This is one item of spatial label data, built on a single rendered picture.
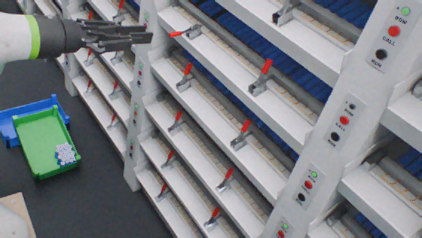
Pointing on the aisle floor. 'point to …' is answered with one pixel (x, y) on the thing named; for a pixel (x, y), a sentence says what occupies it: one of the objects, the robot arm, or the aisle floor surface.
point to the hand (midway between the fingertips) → (136, 35)
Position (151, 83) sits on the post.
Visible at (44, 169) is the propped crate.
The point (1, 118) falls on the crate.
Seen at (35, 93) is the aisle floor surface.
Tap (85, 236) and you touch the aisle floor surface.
